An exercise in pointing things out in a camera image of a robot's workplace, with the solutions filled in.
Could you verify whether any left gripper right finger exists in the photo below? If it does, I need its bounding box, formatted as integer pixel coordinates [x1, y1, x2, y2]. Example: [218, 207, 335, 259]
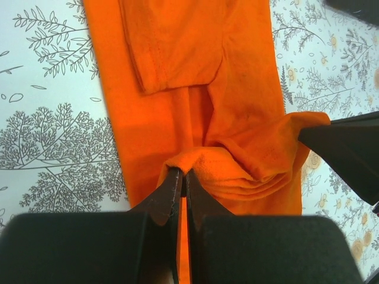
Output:
[185, 171, 362, 283]

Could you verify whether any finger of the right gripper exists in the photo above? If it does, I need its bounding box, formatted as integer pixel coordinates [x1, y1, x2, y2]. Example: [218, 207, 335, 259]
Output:
[298, 111, 378, 205]

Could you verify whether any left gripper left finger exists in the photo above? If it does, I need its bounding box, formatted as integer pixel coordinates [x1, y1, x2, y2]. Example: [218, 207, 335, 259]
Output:
[1, 168, 183, 283]

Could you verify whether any orange t shirt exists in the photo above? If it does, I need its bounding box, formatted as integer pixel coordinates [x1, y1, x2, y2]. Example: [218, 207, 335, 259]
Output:
[81, 0, 332, 284]

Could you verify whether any floral table mat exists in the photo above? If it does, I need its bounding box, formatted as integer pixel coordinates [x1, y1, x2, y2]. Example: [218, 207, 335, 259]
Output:
[1, 1, 378, 277]

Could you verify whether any folded black t shirt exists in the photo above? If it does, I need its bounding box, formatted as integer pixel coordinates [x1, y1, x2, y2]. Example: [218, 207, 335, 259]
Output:
[325, 0, 379, 26]

